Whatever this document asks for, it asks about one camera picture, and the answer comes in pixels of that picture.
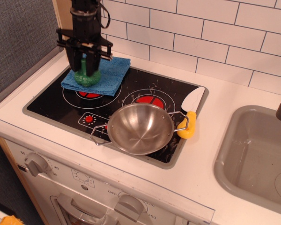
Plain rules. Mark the grey oven door handle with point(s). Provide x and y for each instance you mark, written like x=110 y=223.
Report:
x=75 y=215

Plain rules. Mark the black toy stovetop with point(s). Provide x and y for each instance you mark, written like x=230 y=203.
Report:
x=86 y=111

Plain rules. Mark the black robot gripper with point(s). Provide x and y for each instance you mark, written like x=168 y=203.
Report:
x=85 y=37

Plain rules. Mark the green toy broccoli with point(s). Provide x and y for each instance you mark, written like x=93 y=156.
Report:
x=83 y=79

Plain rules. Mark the toy knife yellow handle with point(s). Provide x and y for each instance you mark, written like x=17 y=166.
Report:
x=190 y=105

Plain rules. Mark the grey timer knob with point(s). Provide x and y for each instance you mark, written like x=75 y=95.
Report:
x=35 y=164

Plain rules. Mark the grey oven knob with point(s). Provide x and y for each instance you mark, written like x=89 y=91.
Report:
x=129 y=207

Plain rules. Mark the yellow object bottom left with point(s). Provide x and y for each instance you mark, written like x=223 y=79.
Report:
x=11 y=220

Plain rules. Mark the grey sink basin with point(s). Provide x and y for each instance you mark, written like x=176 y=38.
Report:
x=248 y=164

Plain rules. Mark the wooden upright post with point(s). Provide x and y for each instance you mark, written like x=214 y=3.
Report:
x=63 y=15

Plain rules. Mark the blue folded cloth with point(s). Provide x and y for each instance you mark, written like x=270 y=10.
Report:
x=112 y=74

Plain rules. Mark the stainless steel two-handled pan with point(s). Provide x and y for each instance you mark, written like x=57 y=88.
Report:
x=140 y=128

